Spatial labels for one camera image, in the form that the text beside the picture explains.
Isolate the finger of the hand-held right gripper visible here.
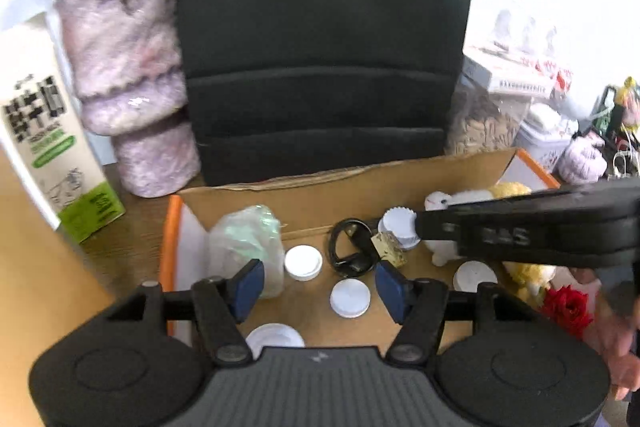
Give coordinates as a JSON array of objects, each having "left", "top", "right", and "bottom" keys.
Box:
[{"left": 415, "top": 204, "right": 463, "bottom": 256}]

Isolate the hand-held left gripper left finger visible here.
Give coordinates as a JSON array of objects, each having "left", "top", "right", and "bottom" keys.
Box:
[{"left": 102, "top": 258, "right": 266, "bottom": 368}]

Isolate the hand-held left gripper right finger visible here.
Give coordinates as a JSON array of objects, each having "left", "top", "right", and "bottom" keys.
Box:
[{"left": 375, "top": 260, "right": 539, "bottom": 369}]

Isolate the white ribbed cap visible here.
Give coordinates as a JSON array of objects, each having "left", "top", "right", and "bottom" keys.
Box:
[{"left": 377, "top": 205, "right": 423, "bottom": 251}]

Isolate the white round cap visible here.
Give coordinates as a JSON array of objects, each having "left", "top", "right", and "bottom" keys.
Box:
[
  {"left": 330, "top": 279, "right": 372, "bottom": 319},
  {"left": 452, "top": 260, "right": 499, "bottom": 294},
  {"left": 284, "top": 245, "right": 322, "bottom": 282}
]

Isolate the red artificial rose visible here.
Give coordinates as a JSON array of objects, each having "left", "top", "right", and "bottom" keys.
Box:
[{"left": 542, "top": 285, "right": 595, "bottom": 340}]

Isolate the orange cardboard box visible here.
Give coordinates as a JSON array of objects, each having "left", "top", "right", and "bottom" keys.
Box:
[{"left": 159, "top": 147, "right": 563, "bottom": 353}]

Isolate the person's right hand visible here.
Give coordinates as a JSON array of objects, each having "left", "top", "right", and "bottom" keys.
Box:
[{"left": 584, "top": 299, "right": 640, "bottom": 403}]

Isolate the small beige speckled block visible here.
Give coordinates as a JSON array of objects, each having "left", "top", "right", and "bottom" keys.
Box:
[{"left": 370, "top": 231, "right": 407, "bottom": 268}]

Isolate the white and yellow plush toy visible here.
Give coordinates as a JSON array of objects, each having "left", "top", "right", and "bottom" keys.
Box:
[{"left": 424, "top": 182, "right": 558, "bottom": 303}]

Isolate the crumpled clear plastic bag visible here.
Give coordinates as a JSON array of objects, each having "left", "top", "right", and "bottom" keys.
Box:
[{"left": 209, "top": 204, "right": 286, "bottom": 299}]

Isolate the white lidded container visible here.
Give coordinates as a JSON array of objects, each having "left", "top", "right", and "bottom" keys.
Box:
[{"left": 515, "top": 104, "right": 578, "bottom": 172}]

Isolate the colourful flower ornament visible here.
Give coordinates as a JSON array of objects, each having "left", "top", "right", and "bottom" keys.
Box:
[{"left": 602, "top": 77, "right": 640, "bottom": 132}]

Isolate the white flat box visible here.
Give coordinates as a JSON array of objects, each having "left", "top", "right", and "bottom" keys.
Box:
[{"left": 462, "top": 44, "right": 573, "bottom": 100}]

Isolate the clear water bottle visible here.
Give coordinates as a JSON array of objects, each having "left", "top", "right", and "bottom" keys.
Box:
[
  {"left": 520, "top": 14, "right": 539, "bottom": 54},
  {"left": 542, "top": 24, "right": 559, "bottom": 58},
  {"left": 492, "top": 9, "right": 517, "bottom": 52}
]

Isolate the black paper bag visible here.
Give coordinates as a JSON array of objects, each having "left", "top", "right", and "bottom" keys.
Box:
[{"left": 174, "top": 0, "right": 478, "bottom": 186}]

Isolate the white and green carton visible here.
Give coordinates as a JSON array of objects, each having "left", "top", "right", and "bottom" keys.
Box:
[{"left": 0, "top": 7, "right": 126, "bottom": 244}]

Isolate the pink marbled vase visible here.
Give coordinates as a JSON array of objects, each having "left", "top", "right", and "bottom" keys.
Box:
[{"left": 54, "top": 0, "right": 202, "bottom": 198}]

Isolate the black ring strap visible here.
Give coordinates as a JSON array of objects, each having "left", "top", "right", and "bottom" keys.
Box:
[{"left": 327, "top": 217, "right": 381, "bottom": 279}]

